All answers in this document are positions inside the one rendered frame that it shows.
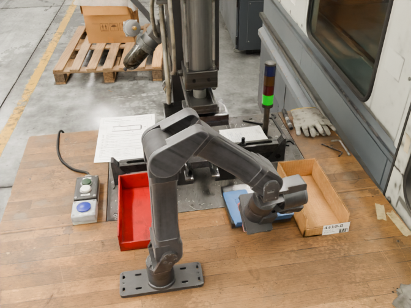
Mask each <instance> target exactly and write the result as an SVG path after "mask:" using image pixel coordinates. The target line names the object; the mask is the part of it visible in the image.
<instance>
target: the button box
mask: <svg viewBox="0 0 411 308"><path fill-rule="evenodd" d="M61 132H62V133H64V131H63V130H59V131H58V134H57V140H56V151H57V155H58V158H59V159H60V161H61V163H62V164H64V165H65V166H67V167H68V168H69V169H71V170H73V171H76V172H81V173H85V174H87V175H85V177H77V178H76V185H75V193H74V198H73V200H74V202H76V201H82V200H92V199H96V200H97V203H98V198H99V189H100V182H99V181H100V180H99V176H98V175H90V173H89V172H88V171H85V170H79V169H75V168H73V167H72V166H69V165H68V164H67V163H66V162H65V161H64V160H63V159H62V158H61V155H60V152H59V136H60V133H61ZM85 178H90V179H91V184H89V186H90V187H91V190H90V191H88V192H81V187H82V186H83V185H82V183H81V181H82V180H83V179H85Z"/></svg>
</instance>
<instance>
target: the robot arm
mask: <svg viewBox="0 0 411 308"><path fill-rule="evenodd" d="M190 123H191V125H190V126H189V124H190ZM188 126H189V127H188ZM141 143H142V145H143V157H144V162H145V163H147V174H148V179H149V191H150V207H151V215H152V223H151V224H152V226H151V227H149V230H150V243H149V244H148V246H147V247H148V250H149V255H148V257H147V258H146V267H147V269H138V270H133V271H124V272H122V273H120V297H121V298H131V297H136V296H144V295H153V294H157V293H166V292H174V291H178V290H186V289H191V288H199V287H203V285H204V279H203V275H202V269H201V264H200V263H199V262H191V263H183V264H178V265H175V263H177V262H178V261H179V260H180V259H181V258H182V256H183V243H182V239H181V237H180V232H179V224H178V206H177V181H178V178H179V173H181V168H182V167H183V166H184V165H185V163H186V162H187V161H188V160H189V159H190V158H191V157H192V156H193V155H194V156H197V157H201V158H203V159H205V160H207V161H209V162H211V163H213V164H214V165H216V166H218V167H220V168H222V169H224V170H226V171H227V172H229V173H231V174H232V175H234V176H236V177H237V178H239V179H240V180H241V181H242V182H244V183H245V184H246V185H248V186H249V187H250V188H251V190H253V191H254V192H252V193H247V194H241V195H239V201H240V202H239V203H238V204H237V205H238V209H239V212H240V216H241V219H242V226H243V231H244V232H247V233H246V234H247V235H252V234H255V233H259V232H270V231H271V230H272V229H273V227H272V222H273V221H274V220H275V219H276V218H277V216H278V214H277V213H280V214H291V213H293V212H299V211H301V210H302V209H303V208H304V206H303V205H304V204H307V202H308V192H307V184H306V182H305V181H304V180H303V179H302V177H301V176H300V175H299V174H297V175H292V176H289V177H284V178H281V177H280V175H279V174H278V173H277V171H276V170H275V168H274V167H273V165H272V164H271V162H270V161H269V160H268V159H267V158H264V157H263V156H262V155H260V154H258V153H257V154H255V153H253V152H249V151H247V150H245V149H244V148H242V147H241V146H239V145H237V144H236V143H234V142H232V141H230V140H229V139H228V138H226V137H224V136H223V135H221V134H220V133H218V132H216V131H215V130H214V129H212V128H211V127H210V126H209V125H208V124H206V123H205V122H203V121H202V120H200V118H199V116H198V114H197V112H196V111H195V110H194V109H192V108H184V109H182V110H181V111H179V112H177V113H175V114H173V115H171V116H169V117H167V118H165V119H164V120H162V121H160V122H158V123H156V124H155V125H152V126H150V127H149V128H148V129H146V130H145V131H144V132H143V135H142V136H141ZM197 268H198V269H197ZM124 278H125V279H124ZM124 290H125V291H124Z"/></svg>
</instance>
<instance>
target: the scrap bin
mask: <svg viewBox="0 0 411 308"><path fill-rule="evenodd" d="M151 223H152V215H151V207H150V191H149V179H148V174H147V172H142V173H136V174H125V175H119V177H118V214H117V237H118V241H119V247H120V251H130V250H135V249H144V248H148V247H147V246H148V244H149V243H150V230H149V227H151V226H152V224H151Z"/></svg>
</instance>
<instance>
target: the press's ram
mask: <svg viewBox="0 0 411 308"><path fill-rule="evenodd" d="M180 82H181V85H182V89H183V94H184V97H185V100H182V101H180V102H172V103H171V104H170V105H168V104H167V103H163V112H164V117H165V118H167V117H169V116H171V115H173V114H175V113H177V112H179V111H181V110H182V109H184V108H192V109H194V110H195V111H196V112H197V114H198V116H199V118H200V120H202V121H203V122H205V123H206V124H208V125H209V126H210V127H215V126H222V125H228V124H229V113H228V110H227V109H226V106H225V103H224V101H223V98H215V96H214V94H213V91H212V88H203V89H192V90H191V92H187V91H186V90H185V86H184V83H183V79H182V76H180Z"/></svg>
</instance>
